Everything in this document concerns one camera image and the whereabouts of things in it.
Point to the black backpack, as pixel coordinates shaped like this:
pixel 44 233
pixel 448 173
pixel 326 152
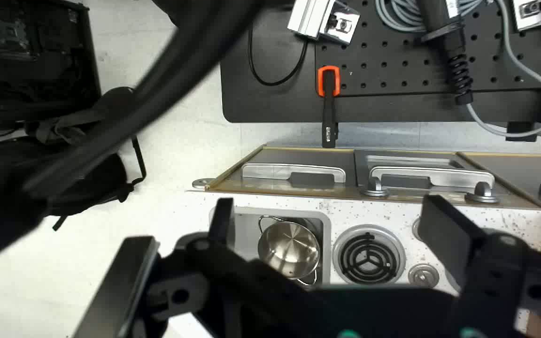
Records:
pixel 9 188

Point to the grey stove knob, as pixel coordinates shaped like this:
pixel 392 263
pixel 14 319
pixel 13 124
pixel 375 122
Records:
pixel 484 195
pixel 377 190

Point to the black box case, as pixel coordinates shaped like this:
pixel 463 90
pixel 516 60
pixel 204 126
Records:
pixel 33 56

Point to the small round grey disc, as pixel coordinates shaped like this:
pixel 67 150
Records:
pixel 424 274

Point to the black pegboard panel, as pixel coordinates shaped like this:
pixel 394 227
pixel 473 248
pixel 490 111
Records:
pixel 396 81

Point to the stainless steel pot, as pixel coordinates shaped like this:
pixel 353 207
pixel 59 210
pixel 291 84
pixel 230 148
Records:
pixel 291 250

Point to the silver aluminium mount block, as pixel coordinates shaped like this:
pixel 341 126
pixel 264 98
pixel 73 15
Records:
pixel 321 19

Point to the white labelled device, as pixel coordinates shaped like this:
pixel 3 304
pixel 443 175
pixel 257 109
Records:
pixel 537 11

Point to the orange black bar clamp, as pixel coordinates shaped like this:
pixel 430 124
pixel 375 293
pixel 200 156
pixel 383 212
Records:
pixel 330 99

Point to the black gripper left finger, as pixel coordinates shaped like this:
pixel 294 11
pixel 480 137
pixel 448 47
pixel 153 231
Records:
pixel 140 287

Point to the black coil stove burner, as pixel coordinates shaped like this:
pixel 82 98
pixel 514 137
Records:
pixel 369 255

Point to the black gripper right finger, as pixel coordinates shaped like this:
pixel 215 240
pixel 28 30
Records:
pixel 503 282

